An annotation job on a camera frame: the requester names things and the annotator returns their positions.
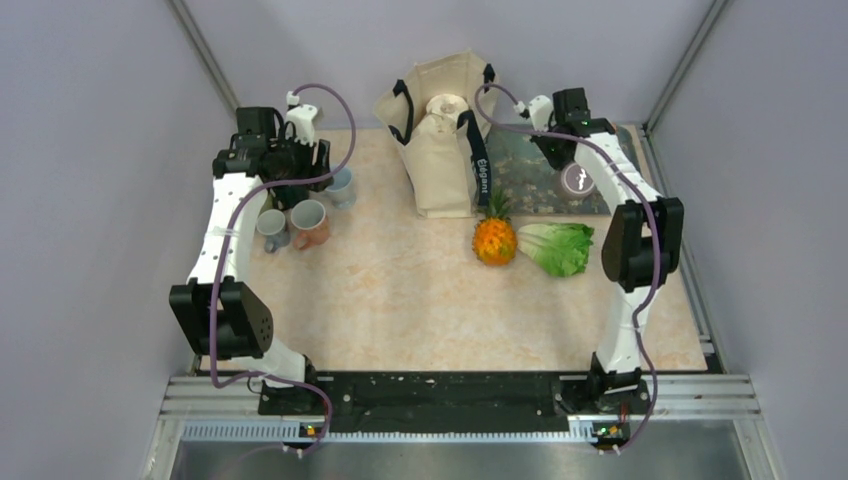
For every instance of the green toy lettuce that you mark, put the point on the green toy lettuce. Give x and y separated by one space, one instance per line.
560 249

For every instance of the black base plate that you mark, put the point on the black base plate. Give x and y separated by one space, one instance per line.
455 402

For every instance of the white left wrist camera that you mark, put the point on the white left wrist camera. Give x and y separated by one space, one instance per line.
300 120

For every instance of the lilac mug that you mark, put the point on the lilac mug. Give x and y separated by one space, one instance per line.
574 183

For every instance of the teal floral tray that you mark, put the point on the teal floral tray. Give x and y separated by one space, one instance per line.
523 183

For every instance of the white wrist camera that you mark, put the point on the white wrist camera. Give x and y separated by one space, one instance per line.
300 120
538 112

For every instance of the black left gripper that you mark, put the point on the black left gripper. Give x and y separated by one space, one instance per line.
319 169

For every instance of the salmon pink mug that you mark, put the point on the salmon pink mug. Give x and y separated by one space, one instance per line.
309 217

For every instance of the orange toy pineapple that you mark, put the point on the orange toy pineapple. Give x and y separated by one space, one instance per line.
494 242

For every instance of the blue-grey patterned mug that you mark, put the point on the blue-grey patterned mug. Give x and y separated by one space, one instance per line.
272 225

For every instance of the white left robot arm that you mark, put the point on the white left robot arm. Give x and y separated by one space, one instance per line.
221 317

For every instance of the cream canvas tote bag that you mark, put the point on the cream canvas tote bag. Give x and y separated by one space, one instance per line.
448 172

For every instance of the cream item inside bag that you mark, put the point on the cream item inside bag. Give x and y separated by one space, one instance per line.
442 114

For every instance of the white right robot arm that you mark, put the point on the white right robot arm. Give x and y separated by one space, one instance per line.
642 245

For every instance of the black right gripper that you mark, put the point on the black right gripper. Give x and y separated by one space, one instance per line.
557 162

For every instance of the white footed mug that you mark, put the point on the white footed mug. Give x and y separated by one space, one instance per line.
341 191

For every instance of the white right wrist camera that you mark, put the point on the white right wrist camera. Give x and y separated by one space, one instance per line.
538 112

